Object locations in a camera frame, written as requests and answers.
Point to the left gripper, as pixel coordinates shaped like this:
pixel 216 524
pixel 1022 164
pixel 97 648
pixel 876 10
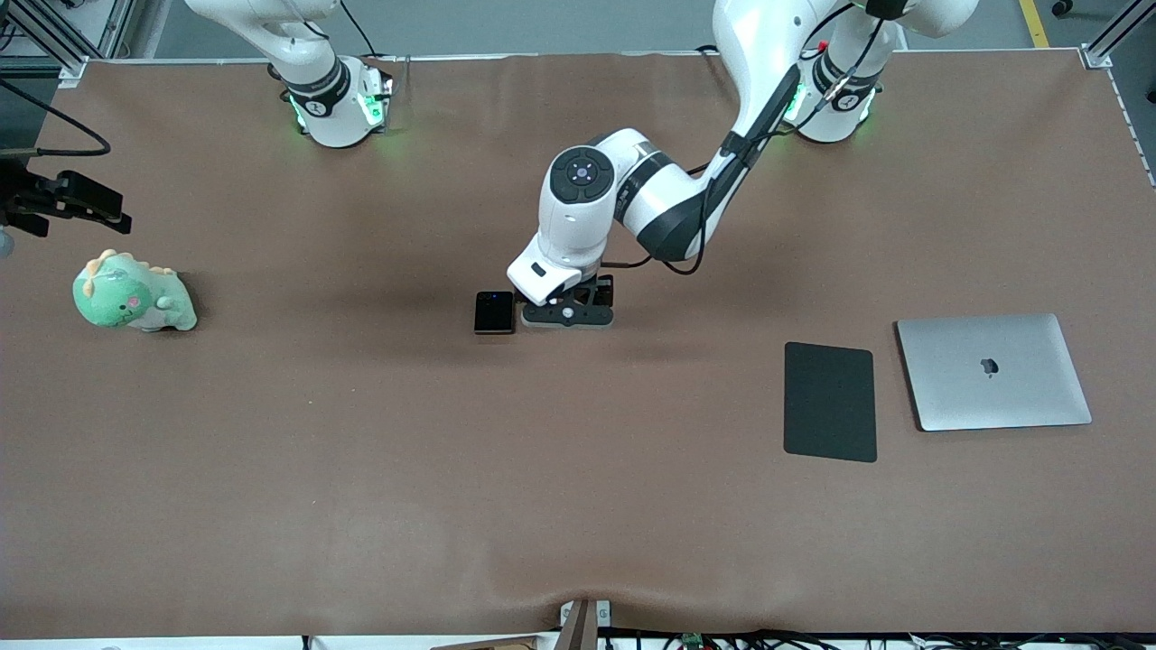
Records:
pixel 599 290

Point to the black smartphone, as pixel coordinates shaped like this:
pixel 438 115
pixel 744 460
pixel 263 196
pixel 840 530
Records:
pixel 494 313

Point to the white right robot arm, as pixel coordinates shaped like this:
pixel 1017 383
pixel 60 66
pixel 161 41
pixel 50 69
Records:
pixel 316 81

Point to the black rectangular mouse pad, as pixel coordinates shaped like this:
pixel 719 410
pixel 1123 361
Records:
pixel 831 402

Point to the green dinosaur plush toy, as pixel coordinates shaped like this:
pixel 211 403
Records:
pixel 122 298

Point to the brown table cover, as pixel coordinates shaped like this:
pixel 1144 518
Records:
pixel 578 496

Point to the small green circuit board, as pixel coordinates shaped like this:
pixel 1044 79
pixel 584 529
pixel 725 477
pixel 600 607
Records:
pixel 693 641

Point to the silver closed laptop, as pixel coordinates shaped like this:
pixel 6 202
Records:
pixel 993 388

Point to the black caster wheel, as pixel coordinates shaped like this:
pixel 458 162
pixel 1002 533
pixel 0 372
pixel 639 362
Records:
pixel 1063 7

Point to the aluminium frame strut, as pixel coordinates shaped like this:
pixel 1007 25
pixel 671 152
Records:
pixel 45 34
pixel 122 23
pixel 1124 25

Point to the metal bracket with wooden strip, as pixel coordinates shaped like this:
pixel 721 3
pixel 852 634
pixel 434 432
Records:
pixel 578 632

